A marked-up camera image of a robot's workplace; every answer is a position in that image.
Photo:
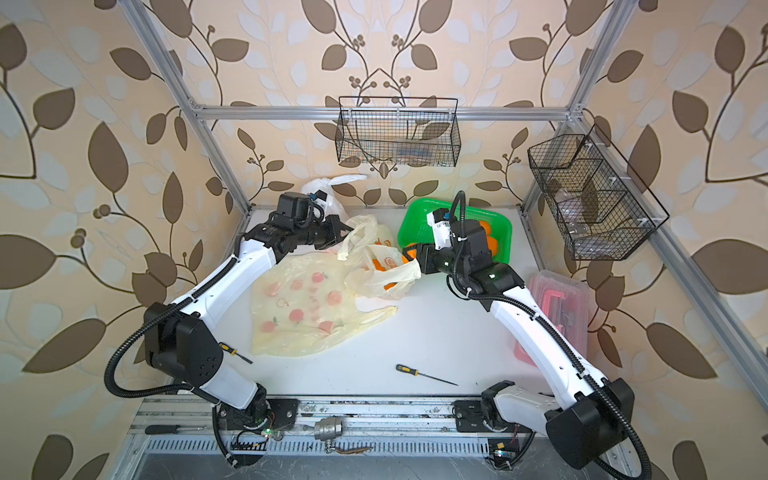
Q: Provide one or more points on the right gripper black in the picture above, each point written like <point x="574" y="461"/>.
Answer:
<point x="427" y="255"/>

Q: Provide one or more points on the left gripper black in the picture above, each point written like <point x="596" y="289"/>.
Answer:
<point x="332" y="236"/>

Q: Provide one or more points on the white plastic bag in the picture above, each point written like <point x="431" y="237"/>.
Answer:
<point x="329" y="190"/>

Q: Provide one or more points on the yellow plastic bag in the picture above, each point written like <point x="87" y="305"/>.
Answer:
<point x="302" y="307"/>
<point x="371" y="240"/>

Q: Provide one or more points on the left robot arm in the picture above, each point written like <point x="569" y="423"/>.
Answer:
<point x="178" y="338"/>

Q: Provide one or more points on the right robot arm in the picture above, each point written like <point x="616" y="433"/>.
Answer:
<point x="586" y="414"/>

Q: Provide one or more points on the yellow black screwdriver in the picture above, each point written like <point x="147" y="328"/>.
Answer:
<point x="417" y="373"/>

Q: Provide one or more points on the pink plastic box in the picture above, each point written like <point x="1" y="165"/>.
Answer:
<point x="567" y="303"/>

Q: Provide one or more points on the small screwdriver left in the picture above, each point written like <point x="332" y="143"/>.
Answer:
<point x="228" y="349"/>

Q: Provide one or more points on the metal cylinder fitting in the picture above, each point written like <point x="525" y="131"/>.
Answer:
<point x="328" y="429"/>

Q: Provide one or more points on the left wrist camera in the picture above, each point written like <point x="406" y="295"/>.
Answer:
<point x="301" y="209"/>

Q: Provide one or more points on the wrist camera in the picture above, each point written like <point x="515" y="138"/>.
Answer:
<point x="301" y="209"/>
<point x="440" y="223"/>

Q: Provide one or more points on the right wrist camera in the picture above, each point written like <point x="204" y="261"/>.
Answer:
<point x="440" y="223"/>

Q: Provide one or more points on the back wire basket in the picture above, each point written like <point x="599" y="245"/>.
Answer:
<point x="418" y="131"/>

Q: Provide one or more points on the wire basket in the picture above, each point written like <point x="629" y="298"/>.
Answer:
<point x="601" y="205"/>
<point x="418" y="131"/>

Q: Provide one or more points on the right wire basket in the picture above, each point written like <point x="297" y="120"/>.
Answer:
<point x="601" y="205"/>

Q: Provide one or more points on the black handled tool on rail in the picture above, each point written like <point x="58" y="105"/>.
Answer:
<point x="167" y="429"/>

